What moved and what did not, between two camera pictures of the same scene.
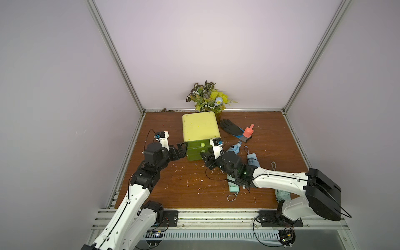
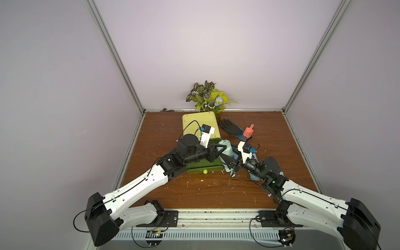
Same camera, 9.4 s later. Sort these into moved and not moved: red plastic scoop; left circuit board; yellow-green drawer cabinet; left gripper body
Moved: left gripper body
Not moved: left circuit board; yellow-green drawer cabinet; red plastic scoop
